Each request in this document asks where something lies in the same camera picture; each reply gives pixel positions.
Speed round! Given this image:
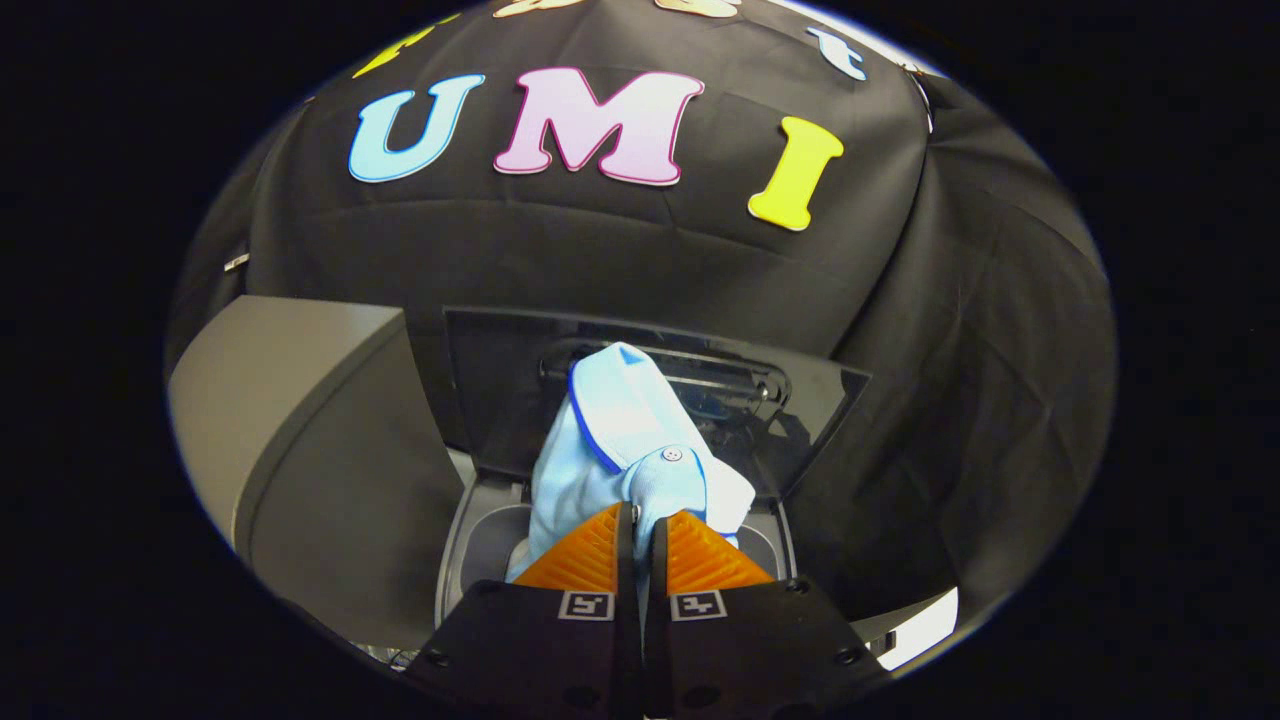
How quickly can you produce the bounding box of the black backdrop cloth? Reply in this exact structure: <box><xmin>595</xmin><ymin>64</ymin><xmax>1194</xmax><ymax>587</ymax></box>
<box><xmin>165</xmin><ymin>0</ymin><xmax>1117</xmax><ymax>646</ymax></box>

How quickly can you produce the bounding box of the light blue polo shirt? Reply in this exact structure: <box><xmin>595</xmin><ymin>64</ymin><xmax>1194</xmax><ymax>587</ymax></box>
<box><xmin>505</xmin><ymin>342</ymin><xmax>757</xmax><ymax>586</ymax></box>

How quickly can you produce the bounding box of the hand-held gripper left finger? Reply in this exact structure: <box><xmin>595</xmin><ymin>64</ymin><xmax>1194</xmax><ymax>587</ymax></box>
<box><xmin>400</xmin><ymin>500</ymin><xmax>644</xmax><ymax>720</ymax></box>

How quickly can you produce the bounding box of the grey washing machine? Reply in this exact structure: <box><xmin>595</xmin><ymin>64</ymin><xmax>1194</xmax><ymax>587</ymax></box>
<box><xmin>433</xmin><ymin>450</ymin><xmax>901</xmax><ymax>661</ymax></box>

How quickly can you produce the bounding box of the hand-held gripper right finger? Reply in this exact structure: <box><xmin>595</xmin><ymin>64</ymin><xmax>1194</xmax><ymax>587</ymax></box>
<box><xmin>645</xmin><ymin>508</ymin><xmax>893</xmax><ymax>720</ymax></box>

